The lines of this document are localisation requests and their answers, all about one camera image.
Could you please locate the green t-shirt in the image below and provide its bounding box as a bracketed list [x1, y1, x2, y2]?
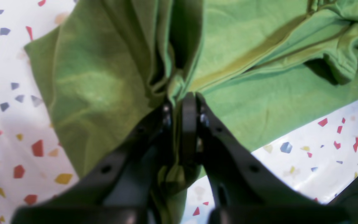
[25, 0, 358, 224]

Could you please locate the terrazzo pattern tablecloth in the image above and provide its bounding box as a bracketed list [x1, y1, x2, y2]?
[0, 0, 358, 224]

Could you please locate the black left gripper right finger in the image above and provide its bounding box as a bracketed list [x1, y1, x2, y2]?
[181, 93, 350, 224]

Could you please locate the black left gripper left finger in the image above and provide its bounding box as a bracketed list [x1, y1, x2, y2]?
[12, 103, 173, 224]

